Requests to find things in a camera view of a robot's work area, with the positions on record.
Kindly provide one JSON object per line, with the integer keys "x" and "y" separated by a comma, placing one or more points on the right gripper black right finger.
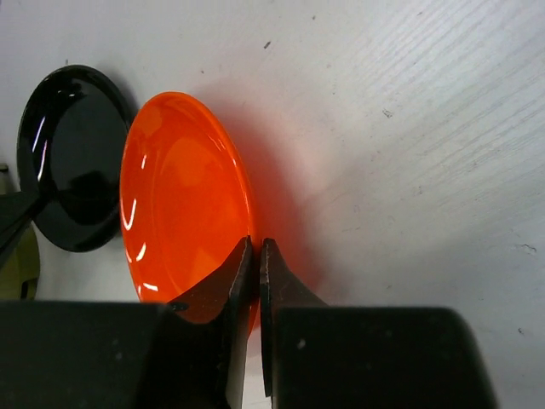
{"x": 319, "y": 356}

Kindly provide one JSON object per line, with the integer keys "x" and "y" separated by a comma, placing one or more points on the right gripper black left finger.
{"x": 186, "y": 353}

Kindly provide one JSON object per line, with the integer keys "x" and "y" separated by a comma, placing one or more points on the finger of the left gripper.
{"x": 17, "y": 211}

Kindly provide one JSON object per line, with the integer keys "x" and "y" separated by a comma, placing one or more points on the black glossy plate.
{"x": 70, "y": 146}

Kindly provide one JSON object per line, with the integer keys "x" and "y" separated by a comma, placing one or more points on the orange glossy plate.
{"x": 185, "y": 198}

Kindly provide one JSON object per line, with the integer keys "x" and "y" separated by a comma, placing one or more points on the olive green plastic bin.
{"x": 20, "y": 274}

